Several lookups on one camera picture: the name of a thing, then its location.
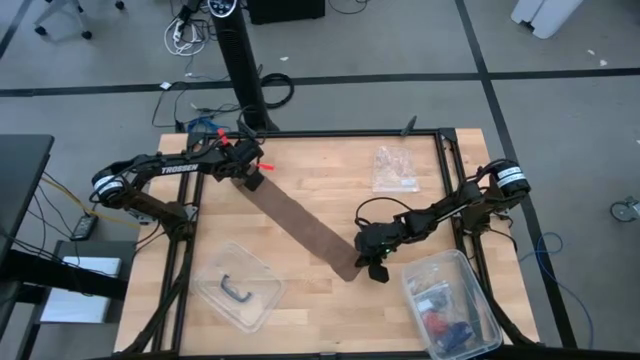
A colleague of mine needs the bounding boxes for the black desk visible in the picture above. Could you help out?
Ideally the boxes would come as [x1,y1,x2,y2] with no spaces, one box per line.
[0,133,129,360]

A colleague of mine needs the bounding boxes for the red pouch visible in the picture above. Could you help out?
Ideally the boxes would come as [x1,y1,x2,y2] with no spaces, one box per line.
[420,308,449,342]

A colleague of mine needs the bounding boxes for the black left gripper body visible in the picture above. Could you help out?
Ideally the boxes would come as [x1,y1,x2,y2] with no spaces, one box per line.
[215,139,266,194]

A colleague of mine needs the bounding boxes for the gray caster wheel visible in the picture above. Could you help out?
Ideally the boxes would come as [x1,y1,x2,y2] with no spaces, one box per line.
[609,196,640,224]

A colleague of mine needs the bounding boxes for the white power strip cables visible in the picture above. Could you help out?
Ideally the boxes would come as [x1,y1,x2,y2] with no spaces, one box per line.
[163,17,209,57]

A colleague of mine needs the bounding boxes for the blue floor cable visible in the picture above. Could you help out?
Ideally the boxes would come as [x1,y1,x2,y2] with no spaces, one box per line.
[519,231,596,351]

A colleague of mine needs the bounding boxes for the black floor box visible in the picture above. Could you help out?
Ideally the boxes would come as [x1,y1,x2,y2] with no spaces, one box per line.
[247,0,326,26]

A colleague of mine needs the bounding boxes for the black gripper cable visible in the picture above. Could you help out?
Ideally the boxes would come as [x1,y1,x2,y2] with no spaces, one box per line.
[235,103,266,139]
[353,196,419,229]

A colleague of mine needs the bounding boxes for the white label packet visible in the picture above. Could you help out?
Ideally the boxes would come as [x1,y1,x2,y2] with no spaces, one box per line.
[413,295,437,315]

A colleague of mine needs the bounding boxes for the coiled black floor cable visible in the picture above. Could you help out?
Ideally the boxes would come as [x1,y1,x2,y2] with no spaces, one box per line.
[259,72,296,110]

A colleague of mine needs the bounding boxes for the clear zip plastic bag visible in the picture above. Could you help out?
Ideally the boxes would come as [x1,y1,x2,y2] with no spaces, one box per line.
[371,145,421,194]

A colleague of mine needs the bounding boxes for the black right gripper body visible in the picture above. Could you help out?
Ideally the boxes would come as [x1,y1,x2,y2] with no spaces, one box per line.
[354,219,404,284]

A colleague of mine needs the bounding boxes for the yellow floor cable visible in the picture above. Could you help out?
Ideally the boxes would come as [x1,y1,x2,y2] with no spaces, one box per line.
[39,174,141,231]

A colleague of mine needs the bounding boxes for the black power adapter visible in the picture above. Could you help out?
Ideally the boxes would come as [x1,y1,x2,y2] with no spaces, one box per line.
[69,213,100,242]

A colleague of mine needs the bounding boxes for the gray office chair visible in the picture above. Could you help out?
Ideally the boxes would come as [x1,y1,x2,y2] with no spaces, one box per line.
[33,0,126,41]

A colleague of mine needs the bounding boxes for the brown elastic bandage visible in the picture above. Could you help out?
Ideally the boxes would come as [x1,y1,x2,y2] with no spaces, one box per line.
[232,175,365,283]

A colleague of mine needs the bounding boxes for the blue pouch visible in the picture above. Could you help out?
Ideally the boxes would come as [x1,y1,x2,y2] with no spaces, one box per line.
[442,321,475,354]

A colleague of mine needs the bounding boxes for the white flat box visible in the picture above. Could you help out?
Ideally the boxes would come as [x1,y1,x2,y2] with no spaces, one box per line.
[39,255,123,324]

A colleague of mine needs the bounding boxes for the clear plastic storage bin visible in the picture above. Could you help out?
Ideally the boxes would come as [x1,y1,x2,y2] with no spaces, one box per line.
[401,248,504,360]

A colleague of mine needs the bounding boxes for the black thin floor cable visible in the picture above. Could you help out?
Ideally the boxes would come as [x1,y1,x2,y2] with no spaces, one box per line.
[152,82,241,129]

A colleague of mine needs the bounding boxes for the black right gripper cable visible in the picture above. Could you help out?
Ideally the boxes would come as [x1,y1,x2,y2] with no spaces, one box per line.
[353,196,419,229]

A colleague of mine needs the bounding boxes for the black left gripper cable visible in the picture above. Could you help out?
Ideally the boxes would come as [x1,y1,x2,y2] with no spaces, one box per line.
[235,103,266,139]

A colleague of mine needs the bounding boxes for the blue cable bundle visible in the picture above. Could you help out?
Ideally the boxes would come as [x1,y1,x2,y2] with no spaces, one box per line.
[187,115,231,135]

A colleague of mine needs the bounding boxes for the clear plastic lid black handle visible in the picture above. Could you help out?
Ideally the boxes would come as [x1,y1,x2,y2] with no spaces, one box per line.
[189,239,287,335]

